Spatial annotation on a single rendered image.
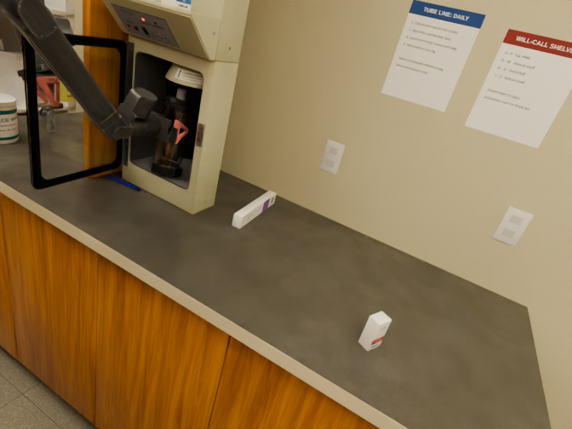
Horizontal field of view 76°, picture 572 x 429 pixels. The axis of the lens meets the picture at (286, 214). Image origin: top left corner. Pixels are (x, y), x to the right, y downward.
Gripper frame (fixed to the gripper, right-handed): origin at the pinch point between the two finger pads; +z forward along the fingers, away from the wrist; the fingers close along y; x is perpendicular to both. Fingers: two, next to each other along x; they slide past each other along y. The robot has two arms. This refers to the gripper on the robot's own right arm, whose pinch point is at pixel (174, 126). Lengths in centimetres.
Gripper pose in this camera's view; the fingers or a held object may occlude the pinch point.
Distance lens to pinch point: 123.8
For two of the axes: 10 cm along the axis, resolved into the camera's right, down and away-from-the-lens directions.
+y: -8.7, -3.8, 3.0
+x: -2.9, 9.1, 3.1
